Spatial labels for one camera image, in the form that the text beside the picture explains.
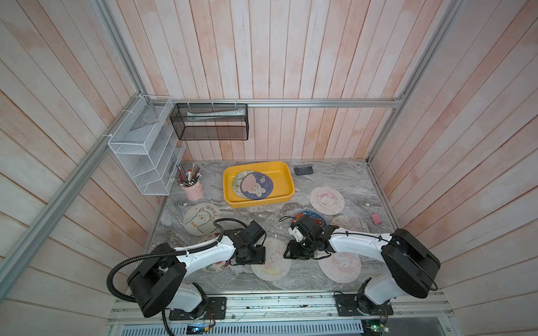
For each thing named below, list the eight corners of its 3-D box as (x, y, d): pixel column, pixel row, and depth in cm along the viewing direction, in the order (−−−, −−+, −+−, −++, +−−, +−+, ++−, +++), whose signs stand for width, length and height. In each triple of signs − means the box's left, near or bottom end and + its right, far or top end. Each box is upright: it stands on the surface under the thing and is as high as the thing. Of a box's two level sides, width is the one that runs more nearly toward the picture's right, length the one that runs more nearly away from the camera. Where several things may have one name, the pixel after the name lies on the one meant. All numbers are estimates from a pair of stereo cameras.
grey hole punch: (295, 175, 117) (296, 173, 115) (293, 168, 120) (293, 165, 119) (314, 173, 118) (315, 170, 116) (312, 166, 121) (312, 163, 120)
